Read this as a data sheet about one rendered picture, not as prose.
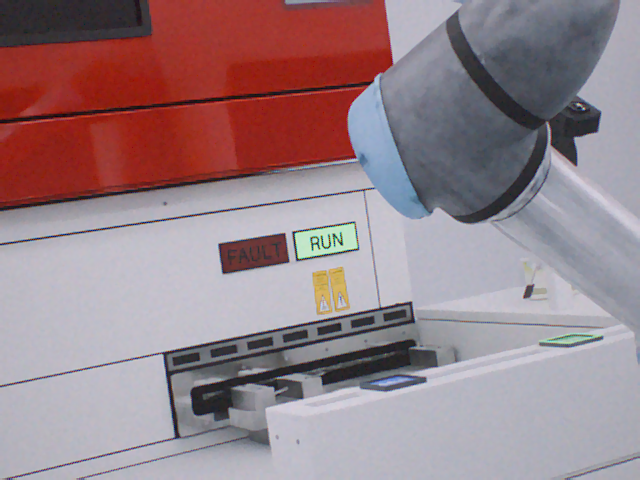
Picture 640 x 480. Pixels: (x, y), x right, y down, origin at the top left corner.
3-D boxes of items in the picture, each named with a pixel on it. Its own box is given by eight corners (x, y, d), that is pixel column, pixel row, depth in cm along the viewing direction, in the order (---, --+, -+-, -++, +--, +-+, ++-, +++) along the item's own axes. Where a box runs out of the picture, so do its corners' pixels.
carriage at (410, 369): (230, 426, 195) (227, 407, 194) (430, 378, 212) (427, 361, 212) (254, 432, 188) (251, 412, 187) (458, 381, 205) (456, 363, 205)
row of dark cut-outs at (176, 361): (167, 370, 195) (165, 354, 194) (409, 319, 216) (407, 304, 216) (169, 371, 194) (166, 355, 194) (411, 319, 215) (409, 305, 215)
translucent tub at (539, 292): (525, 301, 203) (519, 258, 203) (544, 293, 209) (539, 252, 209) (570, 298, 199) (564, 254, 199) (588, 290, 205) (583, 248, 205)
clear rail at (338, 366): (199, 402, 198) (197, 393, 198) (403, 355, 216) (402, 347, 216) (202, 402, 197) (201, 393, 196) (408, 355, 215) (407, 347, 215)
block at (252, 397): (232, 406, 195) (229, 386, 195) (252, 401, 197) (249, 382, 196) (256, 411, 188) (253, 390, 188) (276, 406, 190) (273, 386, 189)
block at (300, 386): (279, 395, 199) (276, 376, 199) (298, 391, 200) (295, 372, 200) (304, 399, 192) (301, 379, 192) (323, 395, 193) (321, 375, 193)
